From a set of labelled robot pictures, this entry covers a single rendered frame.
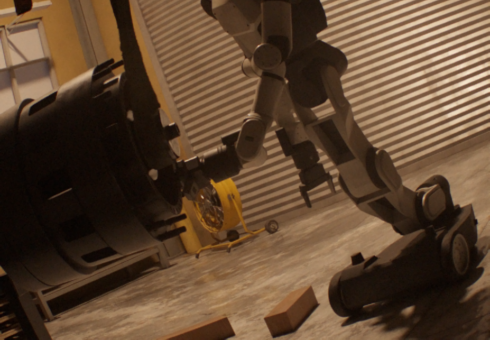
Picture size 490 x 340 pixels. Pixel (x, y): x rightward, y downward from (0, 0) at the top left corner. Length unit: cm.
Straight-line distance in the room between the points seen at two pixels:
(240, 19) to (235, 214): 509
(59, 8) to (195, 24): 187
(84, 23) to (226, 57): 202
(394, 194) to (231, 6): 84
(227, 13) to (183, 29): 591
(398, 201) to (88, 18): 681
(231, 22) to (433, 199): 102
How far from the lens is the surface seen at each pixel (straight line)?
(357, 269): 285
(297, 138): 281
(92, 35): 911
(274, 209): 824
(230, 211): 744
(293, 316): 320
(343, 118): 258
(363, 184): 269
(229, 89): 822
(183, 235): 847
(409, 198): 288
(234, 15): 252
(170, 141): 213
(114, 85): 208
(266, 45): 227
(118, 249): 211
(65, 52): 897
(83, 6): 920
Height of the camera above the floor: 72
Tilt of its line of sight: level
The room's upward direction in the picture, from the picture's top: 22 degrees counter-clockwise
